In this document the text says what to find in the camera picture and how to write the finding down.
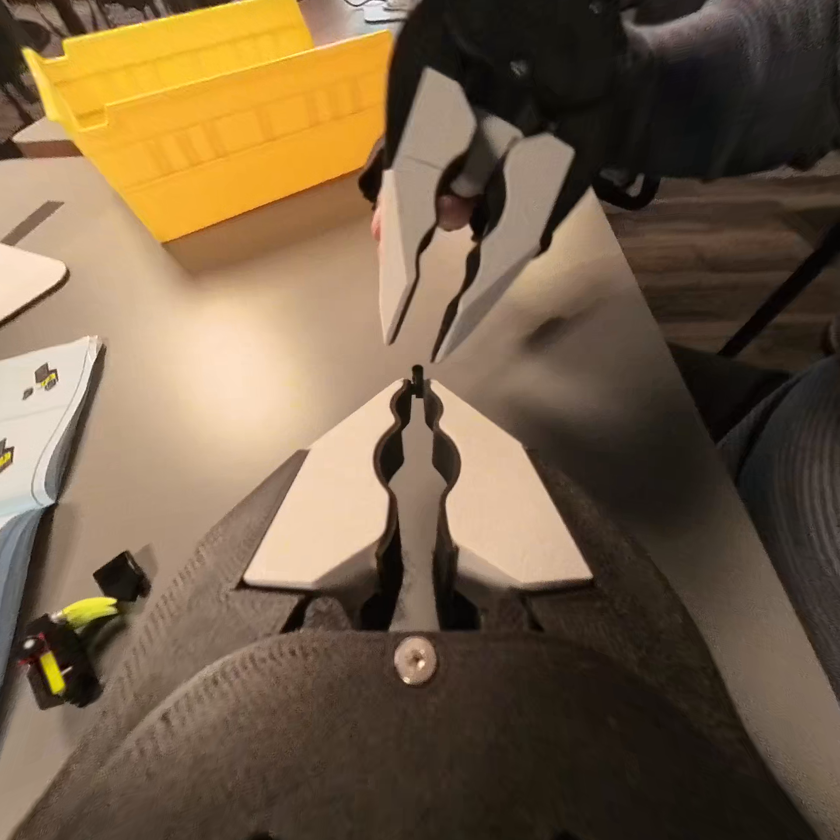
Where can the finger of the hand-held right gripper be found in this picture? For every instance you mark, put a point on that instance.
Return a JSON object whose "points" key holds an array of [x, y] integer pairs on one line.
{"points": [[531, 197], [420, 131]]}

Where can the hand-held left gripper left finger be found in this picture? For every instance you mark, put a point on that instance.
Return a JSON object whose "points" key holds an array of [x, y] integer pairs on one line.
{"points": [[321, 518]]}

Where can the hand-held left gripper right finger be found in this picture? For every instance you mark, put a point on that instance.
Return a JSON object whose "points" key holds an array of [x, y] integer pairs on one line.
{"points": [[512, 518]]}

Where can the small black lego piece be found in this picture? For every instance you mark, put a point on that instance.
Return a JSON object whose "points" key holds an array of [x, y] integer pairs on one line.
{"points": [[418, 380]]}

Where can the black flat lego piece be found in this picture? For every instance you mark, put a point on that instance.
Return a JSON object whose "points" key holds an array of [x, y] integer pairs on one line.
{"points": [[121, 576]]}

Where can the lego instruction booklet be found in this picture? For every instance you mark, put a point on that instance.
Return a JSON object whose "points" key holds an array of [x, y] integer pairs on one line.
{"points": [[39, 420]]}

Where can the black lego assembly yellow claws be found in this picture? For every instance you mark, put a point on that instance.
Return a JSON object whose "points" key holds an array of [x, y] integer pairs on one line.
{"points": [[59, 663]]}

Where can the person's right hand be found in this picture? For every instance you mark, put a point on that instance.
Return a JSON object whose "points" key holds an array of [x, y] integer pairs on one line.
{"points": [[454, 213]]}

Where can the yellow plastic bin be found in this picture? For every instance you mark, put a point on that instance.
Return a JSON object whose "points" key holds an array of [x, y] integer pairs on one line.
{"points": [[229, 164]]}

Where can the black table leg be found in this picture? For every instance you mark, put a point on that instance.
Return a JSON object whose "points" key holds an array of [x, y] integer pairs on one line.
{"points": [[781, 289]]}

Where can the person's grey clothing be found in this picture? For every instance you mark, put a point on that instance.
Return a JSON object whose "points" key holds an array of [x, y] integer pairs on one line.
{"points": [[800, 492]]}

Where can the white rounded board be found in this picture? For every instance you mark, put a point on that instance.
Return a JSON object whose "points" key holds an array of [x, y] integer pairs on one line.
{"points": [[26, 282]]}

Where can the black tape strip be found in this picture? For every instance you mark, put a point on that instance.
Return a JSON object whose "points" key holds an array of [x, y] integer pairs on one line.
{"points": [[33, 222]]}

